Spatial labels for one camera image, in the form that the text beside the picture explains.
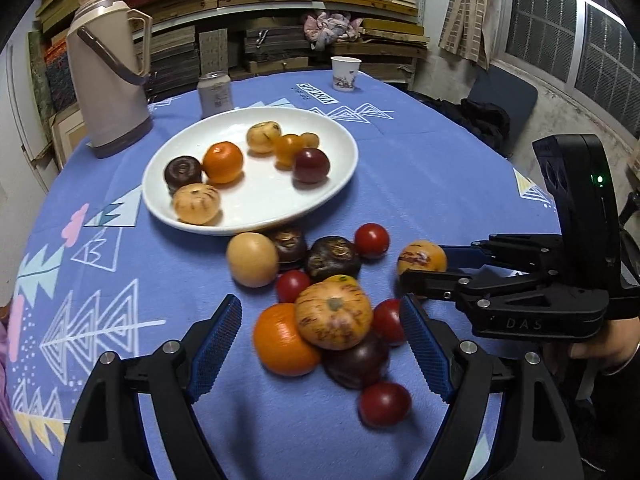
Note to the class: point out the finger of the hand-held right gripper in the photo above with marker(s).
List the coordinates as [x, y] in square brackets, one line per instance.
[430, 287]
[460, 256]

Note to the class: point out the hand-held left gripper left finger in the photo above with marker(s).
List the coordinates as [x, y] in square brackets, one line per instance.
[215, 345]

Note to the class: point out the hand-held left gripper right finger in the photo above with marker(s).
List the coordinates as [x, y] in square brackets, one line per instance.
[425, 345]

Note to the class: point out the orange striped pepino melon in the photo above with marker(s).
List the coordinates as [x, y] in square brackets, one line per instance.
[422, 257]

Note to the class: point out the orange mandarin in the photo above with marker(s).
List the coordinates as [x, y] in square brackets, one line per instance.
[280, 345]
[223, 161]

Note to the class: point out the dark purple tomato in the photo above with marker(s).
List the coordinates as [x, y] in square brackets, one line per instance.
[357, 365]

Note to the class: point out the yellow green tomato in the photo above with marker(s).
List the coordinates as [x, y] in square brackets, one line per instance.
[342, 279]

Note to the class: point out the plain yellow pepino melon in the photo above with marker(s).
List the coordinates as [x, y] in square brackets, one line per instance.
[252, 259]

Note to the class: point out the large striped pepino melon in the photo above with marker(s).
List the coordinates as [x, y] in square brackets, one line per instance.
[332, 315]

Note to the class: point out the dark water chestnut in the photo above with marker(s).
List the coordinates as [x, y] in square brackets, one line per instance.
[332, 258]
[289, 245]
[183, 172]

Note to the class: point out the pale striped pepino melon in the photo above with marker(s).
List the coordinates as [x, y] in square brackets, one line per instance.
[196, 203]

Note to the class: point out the white oval plate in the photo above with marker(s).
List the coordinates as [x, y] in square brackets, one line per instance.
[260, 200]

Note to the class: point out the maroon purple tomato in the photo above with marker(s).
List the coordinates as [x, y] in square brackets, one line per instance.
[311, 165]

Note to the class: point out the small yellow fruit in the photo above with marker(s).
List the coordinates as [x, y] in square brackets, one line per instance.
[310, 139]

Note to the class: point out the orange round tomato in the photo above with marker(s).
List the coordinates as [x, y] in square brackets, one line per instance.
[287, 150]

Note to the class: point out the yellow spotted pepino melon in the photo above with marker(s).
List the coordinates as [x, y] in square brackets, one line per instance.
[262, 136]

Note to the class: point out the person's right hand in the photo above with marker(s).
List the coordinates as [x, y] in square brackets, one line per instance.
[617, 345]

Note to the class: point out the blue printed tablecloth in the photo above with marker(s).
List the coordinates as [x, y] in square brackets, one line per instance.
[450, 170]

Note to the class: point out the black cloth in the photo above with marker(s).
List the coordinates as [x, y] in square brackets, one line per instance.
[480, 120]

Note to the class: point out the dark blue chair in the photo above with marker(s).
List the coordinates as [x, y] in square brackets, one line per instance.
[505, 97]

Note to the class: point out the white floral paper cup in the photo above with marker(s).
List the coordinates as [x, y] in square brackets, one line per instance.
[346, 75]

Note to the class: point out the beige checked curtain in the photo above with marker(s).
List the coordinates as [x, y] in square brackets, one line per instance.
[467, 10]

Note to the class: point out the white drink can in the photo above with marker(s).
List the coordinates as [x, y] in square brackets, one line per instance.
[215, 97]

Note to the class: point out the white metal shelf rack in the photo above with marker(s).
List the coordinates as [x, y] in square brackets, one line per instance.
[423, 10]

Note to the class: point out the pink crumpled cloth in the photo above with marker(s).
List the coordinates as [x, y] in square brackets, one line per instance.
[330, 27]

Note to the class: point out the beige thermos flask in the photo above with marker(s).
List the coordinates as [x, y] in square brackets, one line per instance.
[105, 85]

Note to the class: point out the grey patterned panel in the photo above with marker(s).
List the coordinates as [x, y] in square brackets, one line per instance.
[214, 50]

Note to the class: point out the stack of patterned fabric boxes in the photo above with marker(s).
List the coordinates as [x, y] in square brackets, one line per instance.
[57, 75]

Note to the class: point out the wooden picture frame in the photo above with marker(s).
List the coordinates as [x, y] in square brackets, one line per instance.
[70, 130]

